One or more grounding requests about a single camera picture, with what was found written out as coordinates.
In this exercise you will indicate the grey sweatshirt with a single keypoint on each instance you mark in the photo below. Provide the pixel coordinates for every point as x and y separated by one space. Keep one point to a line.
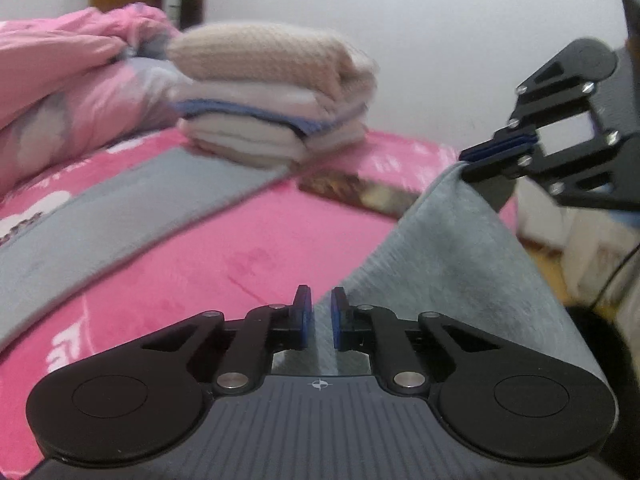
450 270

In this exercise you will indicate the pink floral duvet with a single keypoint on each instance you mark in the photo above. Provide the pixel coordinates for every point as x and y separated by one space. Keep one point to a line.
65 85

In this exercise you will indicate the smartphone with patterned case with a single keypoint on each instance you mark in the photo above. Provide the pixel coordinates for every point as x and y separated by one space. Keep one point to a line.
350 190

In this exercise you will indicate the beige waffle knit sweater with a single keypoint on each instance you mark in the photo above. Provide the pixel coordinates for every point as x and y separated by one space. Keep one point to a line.
260 55

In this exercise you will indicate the pink floral fleece blanket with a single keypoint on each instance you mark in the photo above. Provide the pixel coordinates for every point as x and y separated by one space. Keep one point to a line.
225 250

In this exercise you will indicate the folded purple garment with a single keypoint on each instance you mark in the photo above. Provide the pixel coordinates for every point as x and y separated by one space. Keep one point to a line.
215 107

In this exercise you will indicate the folded white garment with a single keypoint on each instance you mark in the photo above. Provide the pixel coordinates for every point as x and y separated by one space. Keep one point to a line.
240 94

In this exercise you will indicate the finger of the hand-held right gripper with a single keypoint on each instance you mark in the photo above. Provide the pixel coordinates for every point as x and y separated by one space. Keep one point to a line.
555 85
580 170

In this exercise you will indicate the folded tan garment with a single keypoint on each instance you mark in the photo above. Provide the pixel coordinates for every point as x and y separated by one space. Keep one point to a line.
240 156

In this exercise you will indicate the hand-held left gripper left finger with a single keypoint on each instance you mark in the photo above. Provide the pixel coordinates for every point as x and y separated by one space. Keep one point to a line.
305 320

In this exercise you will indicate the folded pale pink garment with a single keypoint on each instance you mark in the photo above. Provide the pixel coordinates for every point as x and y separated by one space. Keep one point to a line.
235 135

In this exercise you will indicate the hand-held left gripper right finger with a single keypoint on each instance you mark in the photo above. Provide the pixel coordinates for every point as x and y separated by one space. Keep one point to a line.
337 320

